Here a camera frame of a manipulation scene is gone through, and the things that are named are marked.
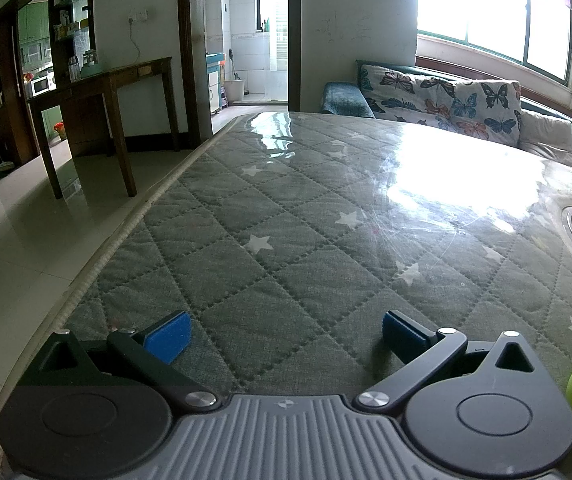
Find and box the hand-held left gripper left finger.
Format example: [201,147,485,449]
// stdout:
[16,310,219,413]

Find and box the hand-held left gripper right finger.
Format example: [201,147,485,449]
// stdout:
[355,310,550,415]

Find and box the butterfly print cushion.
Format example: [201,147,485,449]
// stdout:
[357,62,522,147]

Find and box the dark wooden desk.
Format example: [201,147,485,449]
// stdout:
[27,56,181,200]

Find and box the blue sofa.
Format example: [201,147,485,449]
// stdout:
[320,55,572,181]

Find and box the plain white cushion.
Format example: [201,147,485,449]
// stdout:
[518,109,572,168]

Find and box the white bucket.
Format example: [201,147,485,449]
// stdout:
[223,79,247,104]

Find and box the dark wooden shelf unit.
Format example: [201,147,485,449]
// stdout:
[0,0,98,166]

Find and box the teal lidded jar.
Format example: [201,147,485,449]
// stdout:
[82,50,102,79]

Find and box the green framed window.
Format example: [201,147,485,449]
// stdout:
[415,0,572,86]

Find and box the dark wooden door frame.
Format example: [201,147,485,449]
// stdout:
[177,0,301,151]

